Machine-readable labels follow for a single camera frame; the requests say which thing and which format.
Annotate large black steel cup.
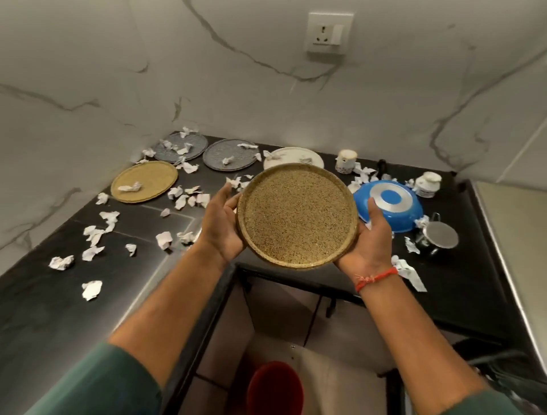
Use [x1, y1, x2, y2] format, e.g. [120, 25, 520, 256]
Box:
[414, 212, 459, 257]

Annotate person's right hand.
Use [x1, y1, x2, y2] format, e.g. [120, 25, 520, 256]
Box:
[334, 196, 401, 283]

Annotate white plate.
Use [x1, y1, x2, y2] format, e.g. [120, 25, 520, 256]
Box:
[263, 147, 325, 172]

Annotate white paper scraps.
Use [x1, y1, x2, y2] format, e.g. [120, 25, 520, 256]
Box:
[48, 126, 428, 302]

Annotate blue frying pan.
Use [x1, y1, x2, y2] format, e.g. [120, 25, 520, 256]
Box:
[352, 158, 424, 235]

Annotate tan speckled plate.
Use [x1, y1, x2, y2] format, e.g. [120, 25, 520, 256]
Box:
[110, 160, 179, 204]
[235, 162, 359, 271]

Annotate green shirt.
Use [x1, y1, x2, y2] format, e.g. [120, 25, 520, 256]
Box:
[25, 341, 522, 415]

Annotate person's left forearm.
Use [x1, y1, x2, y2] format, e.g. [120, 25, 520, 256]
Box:
[107, 241, 227, 390]

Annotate white patterned ceramic jar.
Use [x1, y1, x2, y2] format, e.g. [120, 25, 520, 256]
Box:
[412, 171, 443, 199]

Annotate person's left hand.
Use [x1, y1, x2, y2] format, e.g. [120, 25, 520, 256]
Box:
[196, 182, 248, 266]

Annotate white wall socket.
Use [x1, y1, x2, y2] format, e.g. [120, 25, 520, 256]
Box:
[305, 11, 354, 55]

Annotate person's right forearm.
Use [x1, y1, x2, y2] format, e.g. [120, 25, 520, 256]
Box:
[361, 275, 488, 415]

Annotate grey speckled plate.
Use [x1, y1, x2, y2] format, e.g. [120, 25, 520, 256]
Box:
[202, 139, 259, 173]
[152, 131, 209, 164]

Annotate orange thread wristband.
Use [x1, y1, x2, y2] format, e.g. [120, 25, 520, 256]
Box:
[353, 266, 399, 295]

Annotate white ceramic mug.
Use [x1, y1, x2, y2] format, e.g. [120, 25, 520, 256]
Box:
[334, 149, 358, 175]

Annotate red plastic bucket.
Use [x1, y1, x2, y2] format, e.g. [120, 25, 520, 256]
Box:
[246, 361, 305, 415]

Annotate silver dishwasher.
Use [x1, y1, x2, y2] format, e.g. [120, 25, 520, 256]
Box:
[452, 179, 547, 415]

